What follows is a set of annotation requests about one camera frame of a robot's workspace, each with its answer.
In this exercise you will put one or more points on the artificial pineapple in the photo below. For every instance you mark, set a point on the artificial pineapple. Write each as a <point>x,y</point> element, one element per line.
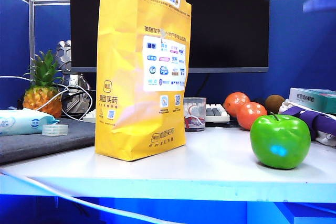
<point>43,98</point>

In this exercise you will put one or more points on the black computer monitor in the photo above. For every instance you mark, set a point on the black computer monitor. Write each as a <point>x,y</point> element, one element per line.
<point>228,30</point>

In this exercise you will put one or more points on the teal white medicine box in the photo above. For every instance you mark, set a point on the teal white medicine box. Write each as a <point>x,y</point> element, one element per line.
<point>312,99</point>

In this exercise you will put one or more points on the grey partition post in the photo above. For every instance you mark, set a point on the grey partition post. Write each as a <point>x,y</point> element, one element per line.
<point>31,37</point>

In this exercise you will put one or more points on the brown kiwi fruit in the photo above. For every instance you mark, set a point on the brown kiwi fruit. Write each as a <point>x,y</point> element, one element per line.
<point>273,102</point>

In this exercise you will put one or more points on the green apple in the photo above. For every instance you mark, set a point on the green apple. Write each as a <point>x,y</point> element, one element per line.
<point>280,142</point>

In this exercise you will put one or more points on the clear plastic box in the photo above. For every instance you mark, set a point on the clear plastic box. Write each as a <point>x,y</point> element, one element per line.
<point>194,113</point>

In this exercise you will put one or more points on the blue white wet wipes pack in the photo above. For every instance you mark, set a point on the blue white wet wipes pack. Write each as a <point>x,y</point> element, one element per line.
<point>18,123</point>

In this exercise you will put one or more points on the yellow printed paper bag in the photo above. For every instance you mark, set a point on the yellow printed paper bag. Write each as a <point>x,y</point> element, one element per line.
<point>120,77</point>

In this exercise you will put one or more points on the grey felt desk mat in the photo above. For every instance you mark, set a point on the grey felt desk mat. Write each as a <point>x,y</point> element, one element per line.
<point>39,146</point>

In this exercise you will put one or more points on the orange fruit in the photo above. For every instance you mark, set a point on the orange fruit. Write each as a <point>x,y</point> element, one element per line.
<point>234,102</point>
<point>250,115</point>

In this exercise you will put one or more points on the clear tape roll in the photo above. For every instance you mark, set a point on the clear tape roll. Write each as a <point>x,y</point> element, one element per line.
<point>55,130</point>

